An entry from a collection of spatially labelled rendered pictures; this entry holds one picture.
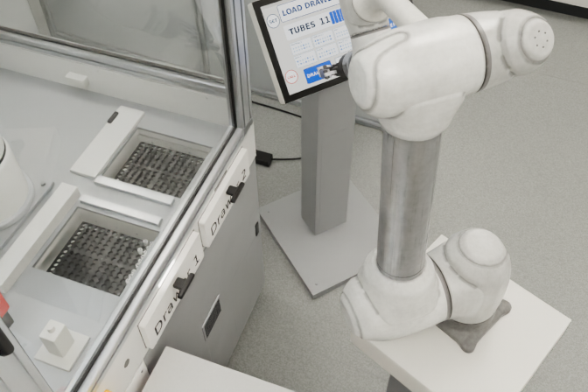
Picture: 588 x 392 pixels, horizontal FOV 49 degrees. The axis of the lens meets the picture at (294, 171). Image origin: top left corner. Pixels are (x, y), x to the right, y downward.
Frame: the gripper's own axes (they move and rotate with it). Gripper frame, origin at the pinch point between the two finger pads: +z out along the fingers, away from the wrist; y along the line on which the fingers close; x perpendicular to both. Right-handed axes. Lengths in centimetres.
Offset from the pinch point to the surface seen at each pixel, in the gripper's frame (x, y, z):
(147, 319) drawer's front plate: 37, 74, -28
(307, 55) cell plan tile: -5.8, 1.7, 4.9
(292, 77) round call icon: -1.2, 8.4, 4.9
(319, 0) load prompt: -20.0, -7.7, 4.8
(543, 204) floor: 93, -104, 50
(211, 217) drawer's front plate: 25, 49, -10
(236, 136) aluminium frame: 8.2, 32.8, -2.8
